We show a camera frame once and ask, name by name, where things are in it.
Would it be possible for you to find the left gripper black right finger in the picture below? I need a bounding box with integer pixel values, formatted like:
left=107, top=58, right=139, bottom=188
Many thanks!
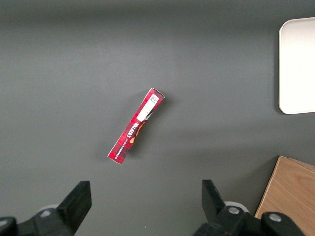
left=193, top=179, right=309, bottom=236

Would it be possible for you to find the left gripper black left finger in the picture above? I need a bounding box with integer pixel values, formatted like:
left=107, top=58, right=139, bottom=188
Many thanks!
left=0, top=180, right=93, bottom=236

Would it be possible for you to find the beige rectangular tray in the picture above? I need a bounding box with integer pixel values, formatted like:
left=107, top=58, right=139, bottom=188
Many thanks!
left=278, top=17, right=315, bottom=115

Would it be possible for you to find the oak wooden drawer cabinet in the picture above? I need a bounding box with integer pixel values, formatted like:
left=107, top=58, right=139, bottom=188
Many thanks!
left=254, top=155, right=315, bottom=236

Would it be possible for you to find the red tartan cookie box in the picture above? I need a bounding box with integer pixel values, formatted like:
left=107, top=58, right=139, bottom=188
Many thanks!
left=107, top=87, right=166, bottom=165

